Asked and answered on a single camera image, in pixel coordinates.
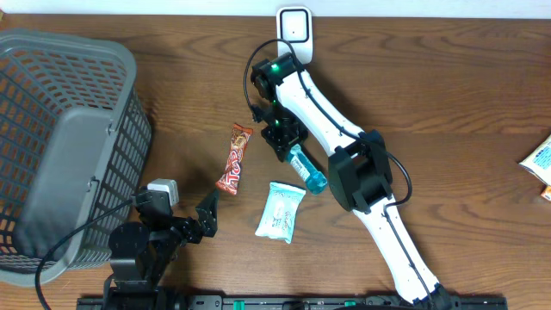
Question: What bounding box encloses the white barcode scanner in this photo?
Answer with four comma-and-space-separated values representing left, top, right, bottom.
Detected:
276, 6, 313, 65

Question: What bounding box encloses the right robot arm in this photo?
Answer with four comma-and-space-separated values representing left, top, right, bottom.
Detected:
244, 53, 454, 309

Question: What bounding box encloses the orange packet at edge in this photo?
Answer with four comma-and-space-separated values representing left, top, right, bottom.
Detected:
541, 186, 551, 202

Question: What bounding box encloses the light green tissue pack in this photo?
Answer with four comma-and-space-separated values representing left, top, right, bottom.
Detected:
255, 182, 306, 244

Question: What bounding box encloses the yellow snack bag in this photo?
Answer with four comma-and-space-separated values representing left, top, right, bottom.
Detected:
519, 136, 551, 186

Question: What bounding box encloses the grey plastic shopping basket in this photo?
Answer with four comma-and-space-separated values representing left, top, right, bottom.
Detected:
1, 29, 152, 287

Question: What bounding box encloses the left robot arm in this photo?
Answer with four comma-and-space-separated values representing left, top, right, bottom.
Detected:
101, 189, 220, 310

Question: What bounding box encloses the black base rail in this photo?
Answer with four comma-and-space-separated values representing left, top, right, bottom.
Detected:
76, 294, 510, 310

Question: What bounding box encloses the red chocolate bar wrapper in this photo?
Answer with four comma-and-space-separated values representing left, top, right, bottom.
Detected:
216, 124, 253, 195

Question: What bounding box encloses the blue mouthwash bottle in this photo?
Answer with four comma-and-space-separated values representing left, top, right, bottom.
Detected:
286, 144, 327, 195

